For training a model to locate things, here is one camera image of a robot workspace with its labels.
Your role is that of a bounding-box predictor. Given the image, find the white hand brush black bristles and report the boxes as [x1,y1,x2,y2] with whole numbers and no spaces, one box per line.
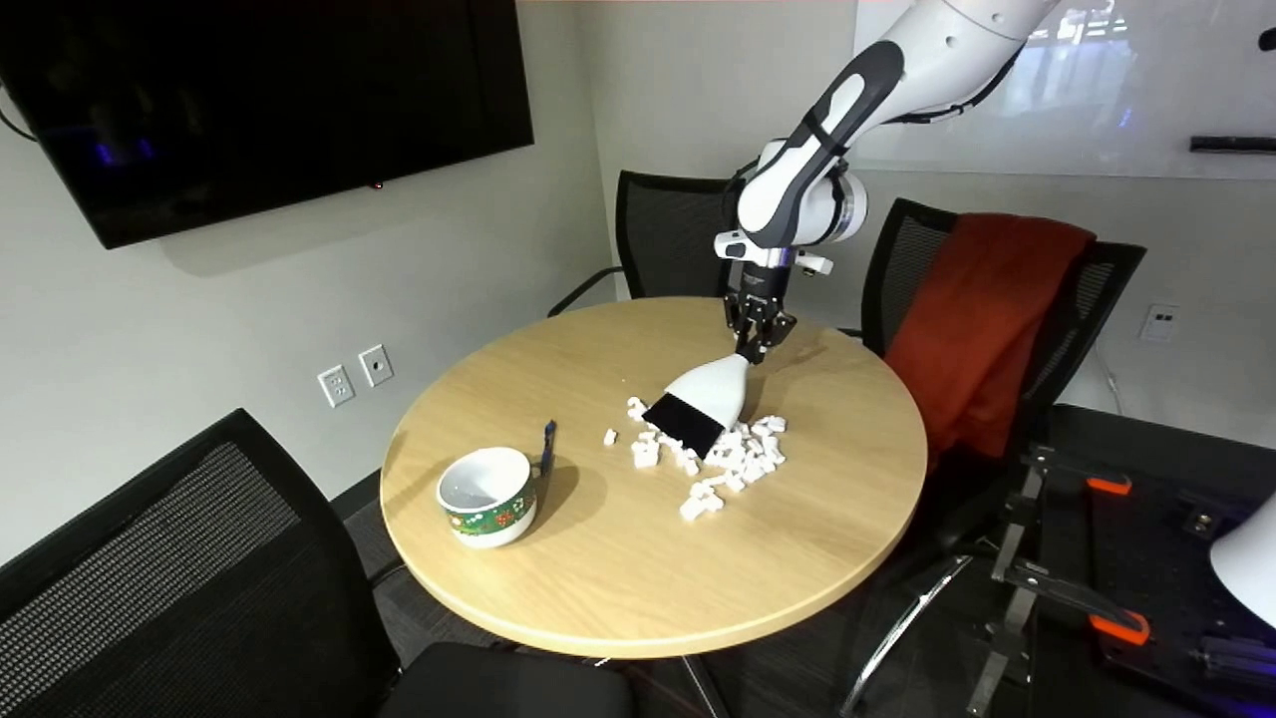
[640,348,775,453]

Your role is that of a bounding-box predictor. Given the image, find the black mesh office chair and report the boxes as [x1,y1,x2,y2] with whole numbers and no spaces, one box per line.
[548,168,761,324]
[0,406,634,718]
[834,195,1151,718]

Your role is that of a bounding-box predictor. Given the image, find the black wall mounted television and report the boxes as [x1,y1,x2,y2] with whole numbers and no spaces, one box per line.
[0,0,537,253]

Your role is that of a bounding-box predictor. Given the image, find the red cloth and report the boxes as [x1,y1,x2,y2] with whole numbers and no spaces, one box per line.
[880,209,1102,469]

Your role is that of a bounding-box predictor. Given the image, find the pile of white paper pieces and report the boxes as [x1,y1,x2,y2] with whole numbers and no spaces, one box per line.
[622,394,794,527]

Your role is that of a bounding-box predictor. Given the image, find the glossy white wall board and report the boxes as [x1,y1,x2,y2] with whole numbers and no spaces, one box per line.
[851,0,1276,186]

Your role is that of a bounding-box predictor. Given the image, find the white conical object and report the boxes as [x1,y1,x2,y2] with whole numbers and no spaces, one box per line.
[1206,489,1276,632]

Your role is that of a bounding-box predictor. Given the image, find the white green ceramic cup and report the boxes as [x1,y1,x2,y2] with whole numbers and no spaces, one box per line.
[431,441,548,552]

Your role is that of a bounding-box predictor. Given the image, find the black board tray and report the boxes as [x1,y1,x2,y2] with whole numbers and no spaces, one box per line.
[1185,130,1276,160]

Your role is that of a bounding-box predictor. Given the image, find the orange handled bar clamp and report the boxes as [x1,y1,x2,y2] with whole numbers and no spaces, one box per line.
[1019,441,1139,509]
[960,552,1158,718]

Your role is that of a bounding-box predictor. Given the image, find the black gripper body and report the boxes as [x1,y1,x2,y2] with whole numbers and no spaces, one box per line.
[722,257,803,326]

